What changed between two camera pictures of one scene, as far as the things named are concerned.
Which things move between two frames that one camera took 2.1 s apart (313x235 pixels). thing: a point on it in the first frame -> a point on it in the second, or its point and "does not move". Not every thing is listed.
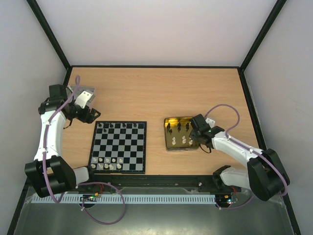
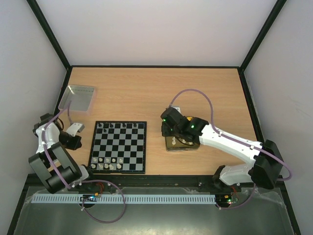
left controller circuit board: (89, 198) does not move
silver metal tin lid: (70, 89) does not move
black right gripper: (195, 132) -> (165, 129)
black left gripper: (90, 118) -> (77, 144)
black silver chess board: (118, 147) does not move
